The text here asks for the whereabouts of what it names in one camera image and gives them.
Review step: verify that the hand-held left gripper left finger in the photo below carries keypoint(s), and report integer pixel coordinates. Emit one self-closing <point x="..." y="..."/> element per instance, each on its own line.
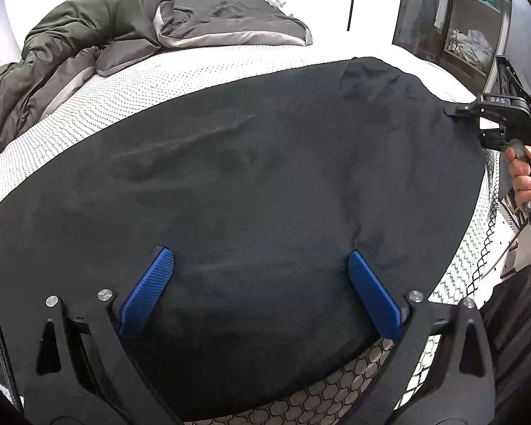
<point x="147" y="290"/>

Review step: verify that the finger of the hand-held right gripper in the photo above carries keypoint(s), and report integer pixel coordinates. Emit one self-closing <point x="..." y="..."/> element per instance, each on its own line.
<point x="464" y="109"/>

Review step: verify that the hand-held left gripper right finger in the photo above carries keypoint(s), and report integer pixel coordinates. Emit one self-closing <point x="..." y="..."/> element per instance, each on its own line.
<point x="374" y="294"/>

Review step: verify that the black pants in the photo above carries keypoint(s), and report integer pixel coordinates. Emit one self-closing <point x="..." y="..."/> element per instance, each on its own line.
<point x="248" y="186"/>

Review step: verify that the person's right hand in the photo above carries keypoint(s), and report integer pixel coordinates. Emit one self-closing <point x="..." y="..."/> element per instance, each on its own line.
<point x="524" y="181"/>

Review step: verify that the grey cloth pile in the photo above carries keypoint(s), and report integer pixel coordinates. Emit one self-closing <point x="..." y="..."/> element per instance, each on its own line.
<point x="471" y="48"/>

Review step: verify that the dark glass wardrobe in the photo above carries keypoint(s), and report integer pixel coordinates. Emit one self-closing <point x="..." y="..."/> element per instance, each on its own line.
<point x="429" y="13"/>

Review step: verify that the person's dark clothing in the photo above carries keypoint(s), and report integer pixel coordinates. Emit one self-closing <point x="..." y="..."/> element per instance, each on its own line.
<point x="517" y="314"/>

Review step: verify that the dark grey duvet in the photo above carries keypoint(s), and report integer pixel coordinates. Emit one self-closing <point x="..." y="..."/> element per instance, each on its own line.
<point x="93" y="26"/>

